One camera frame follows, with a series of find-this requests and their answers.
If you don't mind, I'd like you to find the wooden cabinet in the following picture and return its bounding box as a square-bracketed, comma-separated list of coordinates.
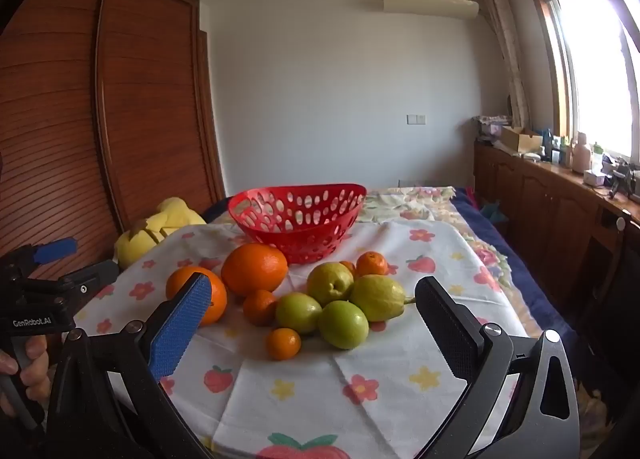
[472, 139, 640, 340]

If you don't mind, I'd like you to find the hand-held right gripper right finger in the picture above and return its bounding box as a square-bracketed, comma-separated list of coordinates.
[414, 275, 581, 459]

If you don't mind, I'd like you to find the large orange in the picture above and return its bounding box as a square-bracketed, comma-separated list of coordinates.
[166, 265, 228, 326]
[221, 243, 289, 297]

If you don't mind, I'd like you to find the patterned curtain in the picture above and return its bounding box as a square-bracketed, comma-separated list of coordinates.
[475, 0, 531, 130]

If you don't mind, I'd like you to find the large yellow pear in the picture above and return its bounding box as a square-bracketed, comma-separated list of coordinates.
[349, 274, 417, 323]

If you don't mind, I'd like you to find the person's left hand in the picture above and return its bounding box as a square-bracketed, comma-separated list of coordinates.
[0, 335, 52, 418]

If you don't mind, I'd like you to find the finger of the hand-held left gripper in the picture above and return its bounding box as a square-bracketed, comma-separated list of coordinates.
[25, 259, 121, 302]
[10, 237, 78, 270]

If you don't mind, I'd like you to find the white air deflector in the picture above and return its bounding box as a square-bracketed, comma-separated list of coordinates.
[382, 0, 480, 19]

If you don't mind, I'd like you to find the pile of folded cloths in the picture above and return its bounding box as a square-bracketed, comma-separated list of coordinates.
[475, 115, 516, 142]

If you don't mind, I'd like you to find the floral blanket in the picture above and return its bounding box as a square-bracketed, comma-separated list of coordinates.
[357, 186, 531, 335]

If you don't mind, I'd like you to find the white strawberry print cloth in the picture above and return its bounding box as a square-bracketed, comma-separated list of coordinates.
[75, 222, 531, 459]

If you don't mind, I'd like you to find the wooden wardrobe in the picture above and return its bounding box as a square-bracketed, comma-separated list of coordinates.
[0, 0, 226, 340]

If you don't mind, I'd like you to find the green apple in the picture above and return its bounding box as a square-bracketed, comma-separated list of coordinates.
[275, 292, 323, 335]
[318, 300, 370, 350]

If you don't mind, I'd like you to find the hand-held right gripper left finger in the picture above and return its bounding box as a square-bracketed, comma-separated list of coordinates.
[47, 271, 216, 459]

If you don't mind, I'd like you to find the white bottle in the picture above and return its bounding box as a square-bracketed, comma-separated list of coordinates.
[571, 132, 592, 175]

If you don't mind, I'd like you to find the window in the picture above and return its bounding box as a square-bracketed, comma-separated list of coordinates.
[520, 0, 640, 165]

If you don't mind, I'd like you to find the yellow plush toy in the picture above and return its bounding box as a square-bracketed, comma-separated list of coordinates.
[115, 197, 208, 270]

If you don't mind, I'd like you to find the green pear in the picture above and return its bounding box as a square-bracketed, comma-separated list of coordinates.
[306, 262, 355, 302]

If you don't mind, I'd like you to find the red plastic basket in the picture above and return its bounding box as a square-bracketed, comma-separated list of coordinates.
[228, 183, 367, 265]

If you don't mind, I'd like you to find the small black tripod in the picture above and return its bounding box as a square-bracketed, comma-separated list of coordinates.
[607, 159, 638, 200]

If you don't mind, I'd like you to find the cardboard box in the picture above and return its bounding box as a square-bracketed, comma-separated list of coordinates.
[501, 126, 543, 154]

